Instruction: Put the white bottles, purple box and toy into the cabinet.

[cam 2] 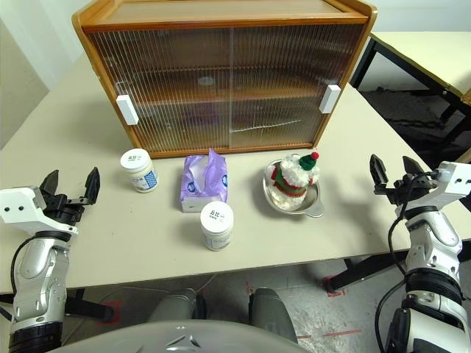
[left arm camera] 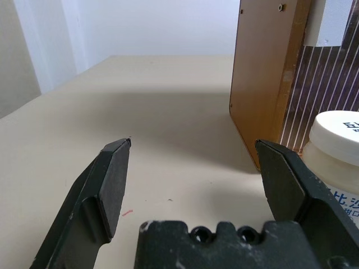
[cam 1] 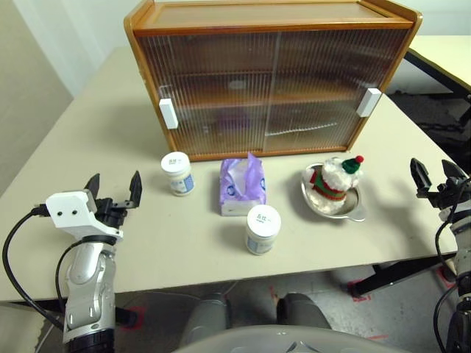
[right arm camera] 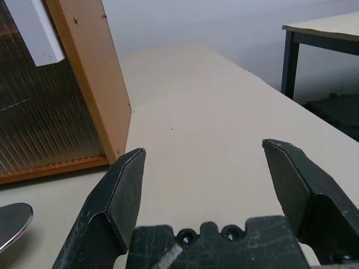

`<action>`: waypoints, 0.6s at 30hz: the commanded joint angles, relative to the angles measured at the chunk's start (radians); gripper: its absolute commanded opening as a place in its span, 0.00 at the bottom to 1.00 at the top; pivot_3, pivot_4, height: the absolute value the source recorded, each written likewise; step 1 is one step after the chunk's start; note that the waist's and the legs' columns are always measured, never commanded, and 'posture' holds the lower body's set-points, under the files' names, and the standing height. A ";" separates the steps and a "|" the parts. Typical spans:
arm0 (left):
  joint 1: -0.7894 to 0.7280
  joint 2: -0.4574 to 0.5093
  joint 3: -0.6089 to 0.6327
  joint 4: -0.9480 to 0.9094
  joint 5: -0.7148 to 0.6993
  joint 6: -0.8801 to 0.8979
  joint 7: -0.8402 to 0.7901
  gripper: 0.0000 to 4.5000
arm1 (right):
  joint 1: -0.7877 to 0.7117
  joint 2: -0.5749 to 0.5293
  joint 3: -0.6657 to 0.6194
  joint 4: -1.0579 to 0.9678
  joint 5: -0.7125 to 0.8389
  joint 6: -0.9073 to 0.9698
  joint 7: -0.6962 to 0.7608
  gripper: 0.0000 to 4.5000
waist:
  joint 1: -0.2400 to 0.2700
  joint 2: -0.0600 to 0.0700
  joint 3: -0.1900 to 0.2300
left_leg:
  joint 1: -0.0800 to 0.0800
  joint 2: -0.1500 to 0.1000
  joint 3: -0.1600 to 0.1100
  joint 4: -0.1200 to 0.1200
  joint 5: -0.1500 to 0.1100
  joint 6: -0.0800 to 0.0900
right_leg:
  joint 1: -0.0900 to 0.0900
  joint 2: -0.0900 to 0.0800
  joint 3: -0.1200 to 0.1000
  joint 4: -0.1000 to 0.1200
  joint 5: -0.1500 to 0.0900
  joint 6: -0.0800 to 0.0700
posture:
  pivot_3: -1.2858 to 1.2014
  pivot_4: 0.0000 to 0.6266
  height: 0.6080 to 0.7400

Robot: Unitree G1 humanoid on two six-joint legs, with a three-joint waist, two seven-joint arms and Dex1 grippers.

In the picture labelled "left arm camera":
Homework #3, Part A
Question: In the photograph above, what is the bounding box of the white bottle blue label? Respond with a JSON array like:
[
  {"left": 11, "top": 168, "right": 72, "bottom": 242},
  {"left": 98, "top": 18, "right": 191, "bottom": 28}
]
[{"left": 301, "top": 110, "right": 359, "bottom": 214}]

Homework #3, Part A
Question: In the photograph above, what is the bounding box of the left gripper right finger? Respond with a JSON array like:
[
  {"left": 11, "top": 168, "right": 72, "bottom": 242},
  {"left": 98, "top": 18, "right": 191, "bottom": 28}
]
[{"left": 255, "top": 138, "right": 359, "bottom": 269}]

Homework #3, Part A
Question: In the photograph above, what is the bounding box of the wooden cabinet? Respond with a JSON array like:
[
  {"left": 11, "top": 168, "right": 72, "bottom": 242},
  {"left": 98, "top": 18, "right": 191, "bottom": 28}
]
[{"left": 229, "top": 0, "right": 312, "bottom": 172}]

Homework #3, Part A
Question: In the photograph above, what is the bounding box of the ribbed clear sliding cabinet door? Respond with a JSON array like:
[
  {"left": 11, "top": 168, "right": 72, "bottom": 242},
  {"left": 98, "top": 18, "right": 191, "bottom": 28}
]
[{"left": 282, "top": 0, "right": 359, "bottom": 155}]

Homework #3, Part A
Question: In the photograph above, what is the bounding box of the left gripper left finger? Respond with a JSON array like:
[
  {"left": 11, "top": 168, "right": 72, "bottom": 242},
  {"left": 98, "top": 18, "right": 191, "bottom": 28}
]
[{"left": 33, "top": 138, "right": 132, "bottom": 269}]

